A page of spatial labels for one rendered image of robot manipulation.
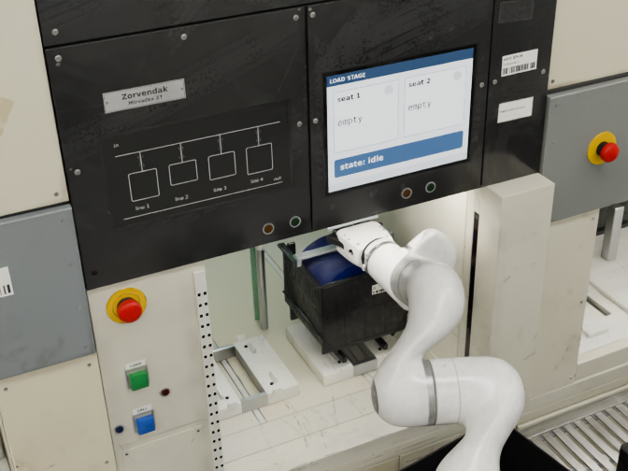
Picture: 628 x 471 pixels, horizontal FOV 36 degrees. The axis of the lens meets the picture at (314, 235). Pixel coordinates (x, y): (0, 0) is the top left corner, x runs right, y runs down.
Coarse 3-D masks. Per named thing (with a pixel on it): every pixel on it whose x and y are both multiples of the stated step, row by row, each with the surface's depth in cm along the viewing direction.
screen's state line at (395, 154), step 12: (456, 132) 170; (408, 144) 167; (420, 144) 168; (432, 144) 169; (444, 144) 170; (456, 144) 172; (360, 156) 164; (372, 156) 165; (384, 156) 166; (396, 156) 167; (408, 156) 168; (420, 156) 169; (336, 168) 163; (348, 168) 164; (360, 168) 165; (372, 168) 166
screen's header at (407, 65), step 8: (472, 48) 163; (432, 56) 161; (440, 56) 161; (448, 56) 162; (456, 56) 163; (464, 56) 164; (472, 56) 164; (392, 64) 158; (400, 64) 159; (408, 64) 159; (416, 64) 160; (424, 64) 161; (432, 64) 161; (352, 72) 155; (360, 72) 156; (368, 72) 157; (376, 72) 157; (384, 72) 158; (392, 72) 159; (400, 72) 159; (328, 80) 154; (336, 80) 155; (344, 80) 155; (352, 80) 156
